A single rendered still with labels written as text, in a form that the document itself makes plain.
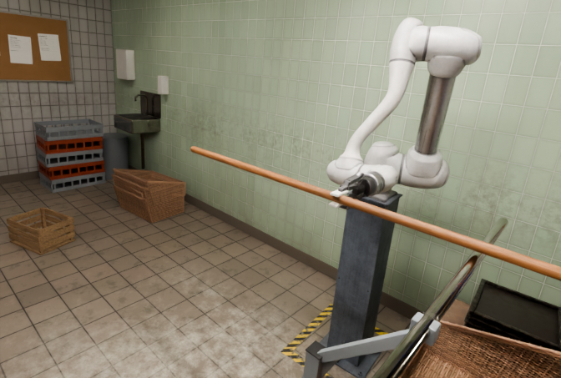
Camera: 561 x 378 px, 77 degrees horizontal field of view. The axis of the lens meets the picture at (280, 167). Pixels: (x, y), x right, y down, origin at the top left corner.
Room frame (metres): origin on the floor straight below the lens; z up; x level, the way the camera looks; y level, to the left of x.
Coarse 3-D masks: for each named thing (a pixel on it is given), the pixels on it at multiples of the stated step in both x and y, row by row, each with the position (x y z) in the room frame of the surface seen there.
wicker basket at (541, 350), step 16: (448, 336) 1.09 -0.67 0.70; (464, 336) 1.06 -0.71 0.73; (480, 336) 1.03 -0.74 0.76; (496, 336) 1.00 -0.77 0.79; (448, 352) 1.08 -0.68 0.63; (464, 352) 1.05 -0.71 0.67; (496, 352) 1.00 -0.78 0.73; (512, 352) 0.97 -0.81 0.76; (528, 352) 0.94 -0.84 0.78; (544, 352) 0.92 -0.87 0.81; (560, 352) 0.90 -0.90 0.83; (416, 368) 1.04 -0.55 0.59; (432, 368) 1.05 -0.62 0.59; (448, 368) 1.05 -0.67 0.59; (464, 368) 1.04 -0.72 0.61; (496, 368) 0.99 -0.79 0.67; (512, 368) 0.96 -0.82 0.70; (528, 368) 0.94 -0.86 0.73; (560, 368) 0.89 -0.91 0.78
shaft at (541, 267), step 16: (224, 160) 1.44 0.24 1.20; (272, 176) 1.27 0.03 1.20; (320, 192) 1.13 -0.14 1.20; (352, 208) 1.06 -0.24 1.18; (368, 208) 1.02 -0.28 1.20; (416, 224) 0.92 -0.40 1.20; (432, 224) 0.91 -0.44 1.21; (448, 240) 0.87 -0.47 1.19; (464, 240) 0.84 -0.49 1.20; (480, 240) 0.83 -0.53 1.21; (496, 256) 0.79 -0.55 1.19; (512, 256) 0.77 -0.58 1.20; (528, 256) 0.77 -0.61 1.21; (544, 272) 0.73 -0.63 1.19; (560, 272) 0.72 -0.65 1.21
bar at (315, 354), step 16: (496, 224) 1.04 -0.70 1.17; (496, 240) 0.95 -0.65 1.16; (480, 256) 0.82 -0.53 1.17; (464, 272) 0.73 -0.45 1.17; (448, 288) 0.66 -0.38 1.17; (432, 304) 0.61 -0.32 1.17; (448, 304) 0.62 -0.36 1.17; (416, 320) 0.55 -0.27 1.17; (432, 320) 0.56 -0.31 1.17; (384, 336) 0.60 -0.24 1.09; (400, 336) 0.57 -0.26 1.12; (416, 336) 0.51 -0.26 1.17; (432, 336) 0.53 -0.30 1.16; (320, 352) 0.68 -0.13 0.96; (336, 352) 0.66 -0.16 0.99; (352, 352) 0.63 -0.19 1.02; (368, 352) 0.61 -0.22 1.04; (400, 352) 0.47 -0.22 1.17; (416, 352) 0.48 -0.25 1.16; (304, 368) 0.70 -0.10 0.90; (320, 368) 0.68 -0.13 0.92; (384, 368) 0.44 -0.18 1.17; (400, 368) 0.44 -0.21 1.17
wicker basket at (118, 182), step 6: (114, 174) 3.42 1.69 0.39; (114, 180) 3.40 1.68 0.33; (120, 180) 3.34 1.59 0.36; (126, 180) 3.26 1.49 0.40; (156, 180) 3.73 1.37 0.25; (162, 180) 3.67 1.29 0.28; (120, 186) 3.37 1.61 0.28; (126, 186) 3.30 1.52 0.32; (132, 186) 3.23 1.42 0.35; (138, 186) 3.15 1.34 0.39; (174, 186) 3.55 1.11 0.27; (132, 192) 3.26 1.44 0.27; (144, 192) 3.11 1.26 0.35; (150, 204) 3.16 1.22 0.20; (150, 210) 3.16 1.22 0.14
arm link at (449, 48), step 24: (432, 48) 1.42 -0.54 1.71; (456, 48) 1.39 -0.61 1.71; (480, 48) 1.39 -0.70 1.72; (432, 72) 1.47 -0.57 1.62; (456, 72) 1.43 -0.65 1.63; (432, 96) 1.50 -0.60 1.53; (432, 120) 1.53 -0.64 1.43; (432, 144) 1.57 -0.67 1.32; (408, 168) 1.62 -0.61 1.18; (432, 168) 1.58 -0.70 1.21
